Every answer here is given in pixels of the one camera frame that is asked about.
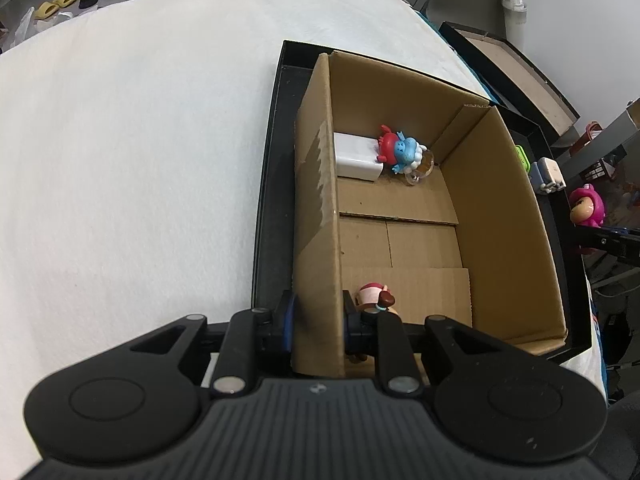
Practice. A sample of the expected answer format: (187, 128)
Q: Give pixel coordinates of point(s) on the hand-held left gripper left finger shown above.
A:
(287, 325)

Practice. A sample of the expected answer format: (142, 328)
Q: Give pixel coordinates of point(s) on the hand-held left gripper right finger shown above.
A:
(347, 325)

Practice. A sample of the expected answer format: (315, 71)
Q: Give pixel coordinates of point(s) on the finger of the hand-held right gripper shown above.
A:
(620, 235)
(617, 249)

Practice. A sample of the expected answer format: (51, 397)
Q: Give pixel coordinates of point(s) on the brown-haired doll figure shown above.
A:
(374, 297)

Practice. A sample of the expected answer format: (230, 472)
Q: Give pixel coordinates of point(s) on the pink doll figure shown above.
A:
(589, 207)

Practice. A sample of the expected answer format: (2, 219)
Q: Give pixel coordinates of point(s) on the brown cardboard box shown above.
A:
(500, 235)

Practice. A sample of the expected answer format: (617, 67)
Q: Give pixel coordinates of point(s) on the black tray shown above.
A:
(272, 200)

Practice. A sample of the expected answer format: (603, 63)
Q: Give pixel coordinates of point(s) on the white charger plug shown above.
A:
(352, 155)

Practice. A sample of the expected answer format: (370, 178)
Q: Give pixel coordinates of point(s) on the blue red figurine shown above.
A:
(404, 152)

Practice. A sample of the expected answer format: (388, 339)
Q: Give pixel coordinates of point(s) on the grey metal desk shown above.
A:
(600, 145)

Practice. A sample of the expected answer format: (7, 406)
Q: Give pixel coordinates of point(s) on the purple white toy cube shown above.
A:
(549, 174)

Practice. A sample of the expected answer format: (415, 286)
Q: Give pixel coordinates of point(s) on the red basket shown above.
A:
(589, 135)

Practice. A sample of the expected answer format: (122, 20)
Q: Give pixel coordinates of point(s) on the green toy cube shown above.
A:
(523, 157)

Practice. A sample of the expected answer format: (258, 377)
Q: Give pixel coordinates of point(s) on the white tube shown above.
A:
(515, 25)

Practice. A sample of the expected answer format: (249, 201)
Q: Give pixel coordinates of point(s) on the white plastic bag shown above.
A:
(17, 30)

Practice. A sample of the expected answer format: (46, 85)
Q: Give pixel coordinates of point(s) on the black frame with cardboard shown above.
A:
(515, 72)

